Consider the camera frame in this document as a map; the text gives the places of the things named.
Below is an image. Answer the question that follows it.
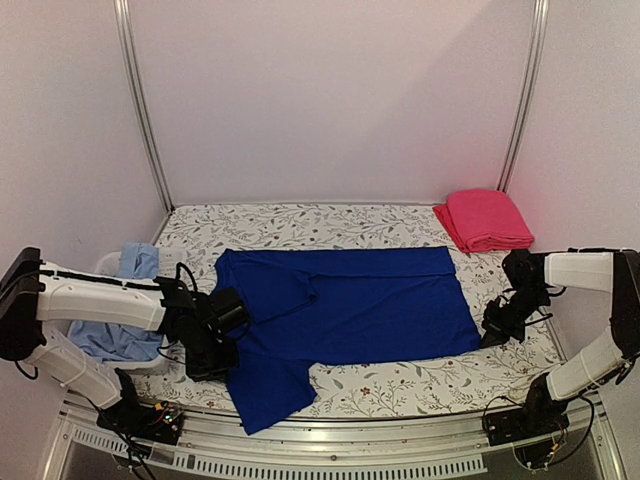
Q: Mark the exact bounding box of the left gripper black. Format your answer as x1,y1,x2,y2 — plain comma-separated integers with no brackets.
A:
184,326,240,382

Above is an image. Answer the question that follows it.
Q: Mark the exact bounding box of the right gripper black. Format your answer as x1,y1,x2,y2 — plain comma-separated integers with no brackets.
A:
480,287,549,348

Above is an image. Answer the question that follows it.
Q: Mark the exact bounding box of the blue printed t-shirt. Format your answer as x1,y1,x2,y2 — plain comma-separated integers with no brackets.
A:
215,247,480,435

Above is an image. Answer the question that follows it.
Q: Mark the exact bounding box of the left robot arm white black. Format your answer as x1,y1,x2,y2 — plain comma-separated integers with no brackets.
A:
1,247,249,434

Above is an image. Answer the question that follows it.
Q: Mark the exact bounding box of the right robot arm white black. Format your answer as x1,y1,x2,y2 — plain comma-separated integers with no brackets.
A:
481,249,639,436

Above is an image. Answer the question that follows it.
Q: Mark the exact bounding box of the white plastic laundry basket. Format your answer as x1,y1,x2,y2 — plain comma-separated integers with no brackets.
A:
94,247,187,374

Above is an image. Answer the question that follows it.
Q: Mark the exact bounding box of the floral table mat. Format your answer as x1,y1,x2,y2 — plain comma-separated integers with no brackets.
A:
156,204,562,421

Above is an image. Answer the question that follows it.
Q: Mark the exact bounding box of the light blue shirt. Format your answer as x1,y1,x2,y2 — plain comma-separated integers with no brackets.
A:
67,242,164,363

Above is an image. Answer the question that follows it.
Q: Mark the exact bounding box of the folded pink garment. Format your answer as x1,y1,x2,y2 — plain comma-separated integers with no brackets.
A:
433,189,534,253

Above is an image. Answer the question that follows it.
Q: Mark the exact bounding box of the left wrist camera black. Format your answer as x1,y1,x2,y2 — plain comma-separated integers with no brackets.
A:
209,288,250,334

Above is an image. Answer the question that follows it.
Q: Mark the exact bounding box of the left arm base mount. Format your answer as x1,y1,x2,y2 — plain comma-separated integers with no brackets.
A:
97,399,184,446

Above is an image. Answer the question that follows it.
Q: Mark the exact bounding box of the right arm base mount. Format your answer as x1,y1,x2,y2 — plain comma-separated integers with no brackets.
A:
481,401,569,446

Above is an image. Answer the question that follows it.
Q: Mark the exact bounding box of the aluminium front rail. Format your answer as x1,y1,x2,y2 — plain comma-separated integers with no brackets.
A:
42,394,630,479

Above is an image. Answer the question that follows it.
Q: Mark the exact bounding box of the right aluminium corner post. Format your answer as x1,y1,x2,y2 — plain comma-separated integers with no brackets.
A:
497,0,550,193

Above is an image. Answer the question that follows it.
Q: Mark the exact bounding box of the aluminium corner post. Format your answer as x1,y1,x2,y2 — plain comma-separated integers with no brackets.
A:
113,0,175,215
497,0,550,193

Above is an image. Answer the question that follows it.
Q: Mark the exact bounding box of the left aluminium corner post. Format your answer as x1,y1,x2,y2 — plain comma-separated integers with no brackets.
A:
113,0,175,215

